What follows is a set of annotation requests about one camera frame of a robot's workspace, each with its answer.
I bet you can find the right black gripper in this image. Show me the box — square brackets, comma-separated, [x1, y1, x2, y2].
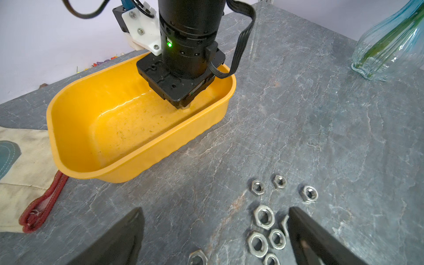
[136, 0, 225, 109]

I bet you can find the beige work glove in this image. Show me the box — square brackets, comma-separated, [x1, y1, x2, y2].
[1, 127, 68, 234]

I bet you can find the yellow plastic storage box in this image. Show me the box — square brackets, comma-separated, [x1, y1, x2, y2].
[46, 57, 236, 183]

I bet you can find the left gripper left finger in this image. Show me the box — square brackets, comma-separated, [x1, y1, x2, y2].
[69, 207, 145, 265]

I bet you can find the steel hex nut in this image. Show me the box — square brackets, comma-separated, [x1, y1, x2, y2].
[188, 249, 208, 265]
[251, 180, 265, 196]
[280, 214, 289, 237]
[263, 253, 280, 265]
[268, 229, 287, 250]
[247, 231, 268, 258]
[300, 185, 319, 203]
[272, 174, 287, 189]
[254, 205, 276, 230]

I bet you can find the blue glass vase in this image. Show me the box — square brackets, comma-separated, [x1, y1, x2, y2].
[351, 1, 424, 81]

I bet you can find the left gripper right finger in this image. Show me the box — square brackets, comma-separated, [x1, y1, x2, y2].
[287, 206, 365, 265]

